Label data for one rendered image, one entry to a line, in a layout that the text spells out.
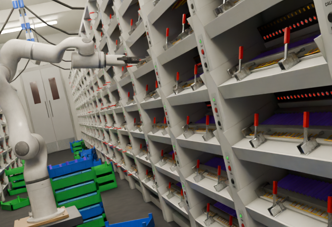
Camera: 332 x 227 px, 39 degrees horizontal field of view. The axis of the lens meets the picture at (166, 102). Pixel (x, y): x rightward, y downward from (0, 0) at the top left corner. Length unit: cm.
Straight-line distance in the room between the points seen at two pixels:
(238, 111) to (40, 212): 128
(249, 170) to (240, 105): 21
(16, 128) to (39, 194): 34
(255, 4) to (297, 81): 22
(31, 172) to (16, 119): 27
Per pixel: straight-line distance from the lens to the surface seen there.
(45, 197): 241
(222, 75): 145
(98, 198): 318
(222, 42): 147
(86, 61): 232
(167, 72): 213
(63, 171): 312
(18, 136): 236
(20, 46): 241
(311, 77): 97
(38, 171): 240
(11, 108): 241
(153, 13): 204
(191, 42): 162
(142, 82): 282
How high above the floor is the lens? 75
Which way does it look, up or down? 1 degrees down
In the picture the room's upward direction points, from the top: 13 degrees counter-clockwise
